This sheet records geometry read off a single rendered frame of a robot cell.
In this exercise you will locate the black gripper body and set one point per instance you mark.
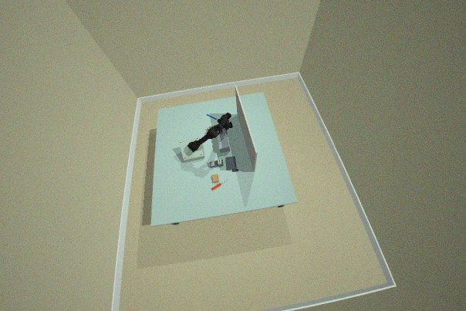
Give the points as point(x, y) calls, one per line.
point(225, 126)

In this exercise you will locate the grey flat panel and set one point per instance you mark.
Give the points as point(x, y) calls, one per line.
point(250, 144)

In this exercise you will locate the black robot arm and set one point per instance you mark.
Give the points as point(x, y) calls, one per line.
point(212, 133)

